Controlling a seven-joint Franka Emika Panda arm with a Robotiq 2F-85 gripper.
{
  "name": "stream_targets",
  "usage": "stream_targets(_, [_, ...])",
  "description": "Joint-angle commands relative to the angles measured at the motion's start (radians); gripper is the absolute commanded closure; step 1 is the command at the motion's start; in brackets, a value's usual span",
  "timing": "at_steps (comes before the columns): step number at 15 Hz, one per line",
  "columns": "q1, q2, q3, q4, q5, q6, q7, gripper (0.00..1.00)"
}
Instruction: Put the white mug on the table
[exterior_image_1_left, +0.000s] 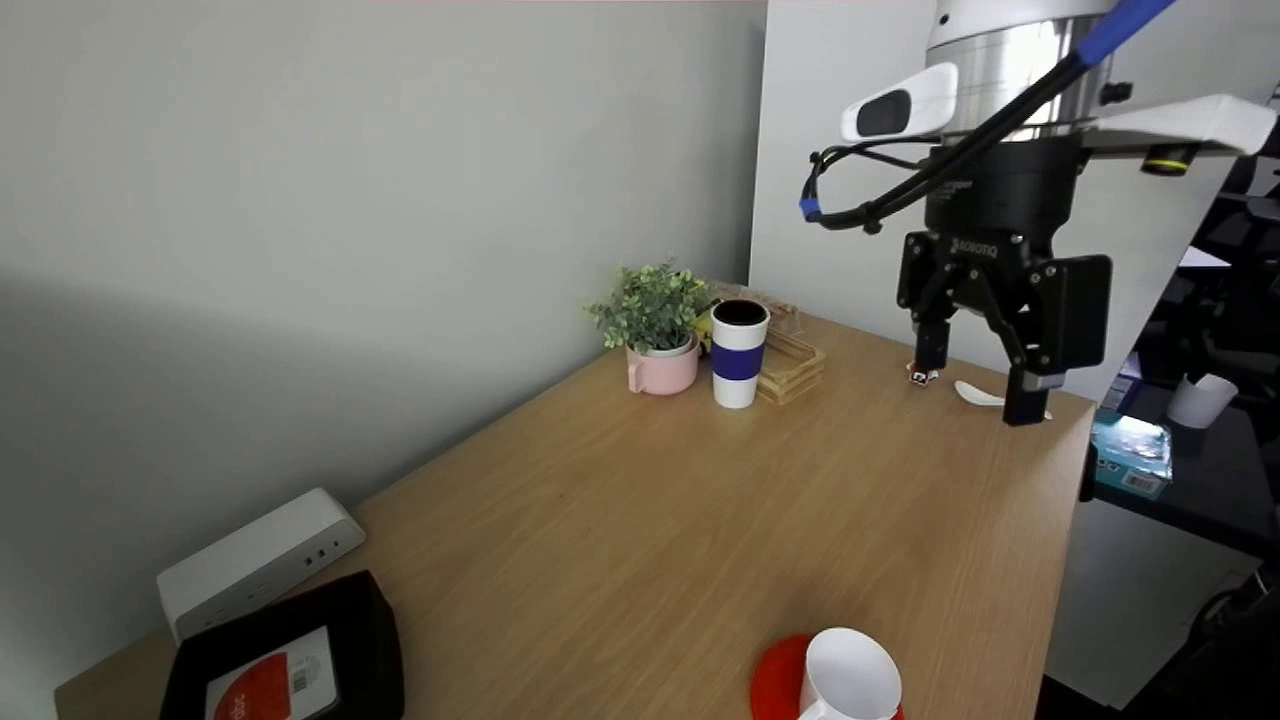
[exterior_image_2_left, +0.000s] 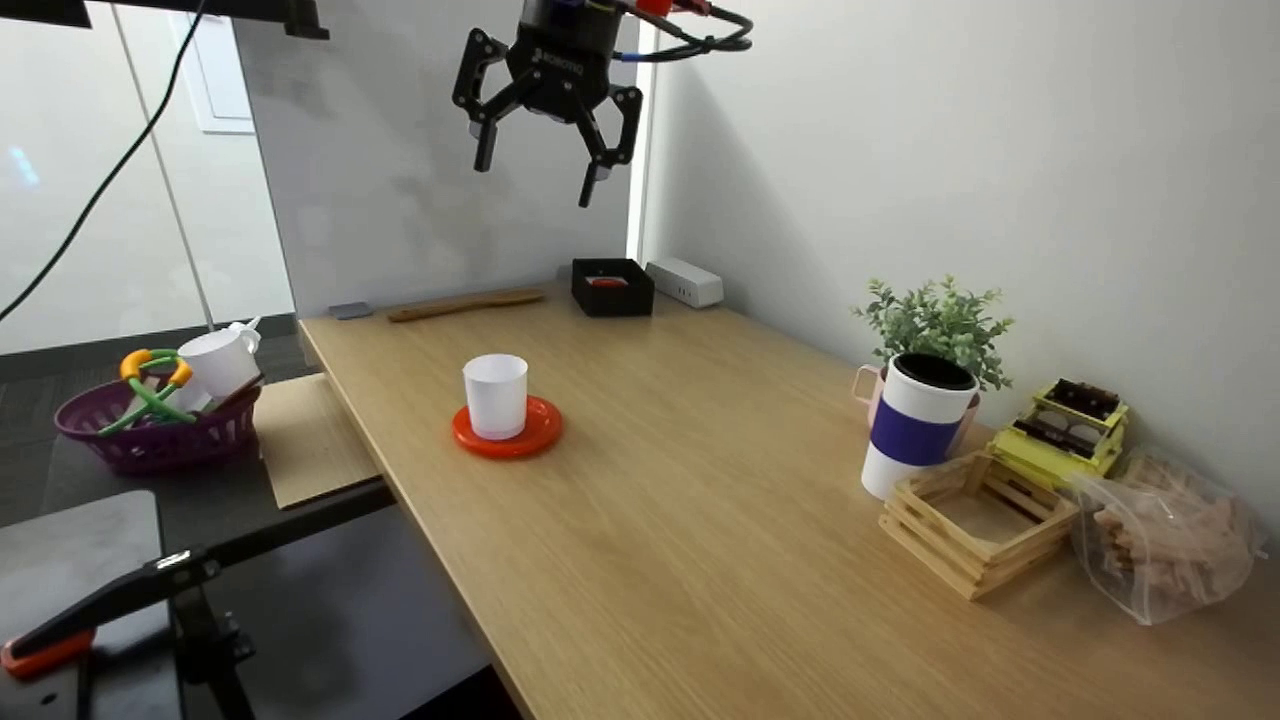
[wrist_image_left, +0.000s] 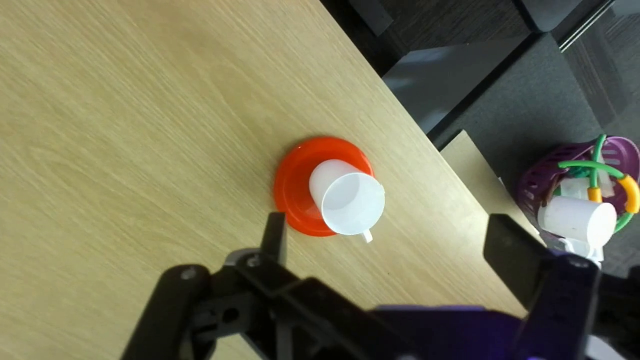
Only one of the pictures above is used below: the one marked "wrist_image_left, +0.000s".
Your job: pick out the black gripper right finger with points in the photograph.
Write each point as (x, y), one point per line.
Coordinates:
(560, 301)

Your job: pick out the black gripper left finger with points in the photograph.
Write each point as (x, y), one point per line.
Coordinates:
(200, 312)

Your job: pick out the white plastic mug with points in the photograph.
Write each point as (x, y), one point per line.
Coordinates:
(351, 203)

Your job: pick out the white cup in basket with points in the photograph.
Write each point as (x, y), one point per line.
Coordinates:
(577, 221)

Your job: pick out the purple plastic basket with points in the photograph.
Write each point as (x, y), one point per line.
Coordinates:
(537, 181)

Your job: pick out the yellow orange toy piece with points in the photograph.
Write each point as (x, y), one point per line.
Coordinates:
(630, 193)

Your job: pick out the orange round plate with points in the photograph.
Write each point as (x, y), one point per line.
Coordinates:
(295, 182)

